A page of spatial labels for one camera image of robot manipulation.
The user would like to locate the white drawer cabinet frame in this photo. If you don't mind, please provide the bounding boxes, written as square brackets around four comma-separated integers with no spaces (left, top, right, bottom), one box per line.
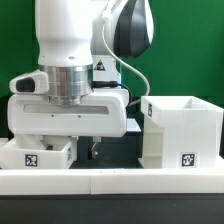
[139,96,223,169]

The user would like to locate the white front drawer box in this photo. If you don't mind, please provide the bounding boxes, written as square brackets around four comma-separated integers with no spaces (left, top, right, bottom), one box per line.
[0,136,77,169]

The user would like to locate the white marker sheet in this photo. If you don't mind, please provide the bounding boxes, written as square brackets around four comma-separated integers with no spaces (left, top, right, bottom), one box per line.
[127,118,141,132]

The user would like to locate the black cable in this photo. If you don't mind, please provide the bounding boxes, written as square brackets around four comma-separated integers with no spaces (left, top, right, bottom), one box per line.
[91,80,133,104]

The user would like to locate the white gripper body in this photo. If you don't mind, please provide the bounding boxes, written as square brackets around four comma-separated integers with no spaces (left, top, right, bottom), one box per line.
[8,89,129,140]

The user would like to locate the white front barrier rail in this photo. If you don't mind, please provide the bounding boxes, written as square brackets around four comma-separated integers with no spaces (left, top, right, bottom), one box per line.
[0,168,224,195]

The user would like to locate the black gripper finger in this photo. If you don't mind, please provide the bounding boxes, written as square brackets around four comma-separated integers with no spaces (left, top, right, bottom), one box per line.
[91,136,102,158]
[38,135,53,150]

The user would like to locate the white left barrier rail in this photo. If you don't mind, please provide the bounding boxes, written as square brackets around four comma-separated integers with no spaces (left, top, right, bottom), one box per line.
[0,138,8,146]

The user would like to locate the white barrier rail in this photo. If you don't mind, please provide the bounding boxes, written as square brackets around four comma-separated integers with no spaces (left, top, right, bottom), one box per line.
[0,138,8,146]
[0,168,224,195]

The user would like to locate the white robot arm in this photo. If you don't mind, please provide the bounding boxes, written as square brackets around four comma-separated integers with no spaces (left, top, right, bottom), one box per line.
[8,0,154,153]

